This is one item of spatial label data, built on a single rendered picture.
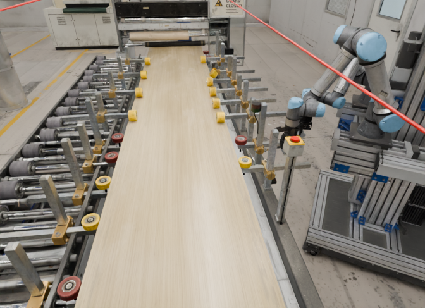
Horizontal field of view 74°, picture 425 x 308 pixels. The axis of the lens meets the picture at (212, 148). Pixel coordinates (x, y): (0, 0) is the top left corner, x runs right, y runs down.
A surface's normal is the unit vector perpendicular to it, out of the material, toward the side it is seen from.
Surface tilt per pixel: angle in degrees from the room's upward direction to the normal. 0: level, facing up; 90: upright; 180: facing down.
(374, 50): 83
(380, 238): 0
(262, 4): 90
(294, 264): 0
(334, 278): 0
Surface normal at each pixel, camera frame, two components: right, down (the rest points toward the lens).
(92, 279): 0.00, -0.83
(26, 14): 0.11, 0.55
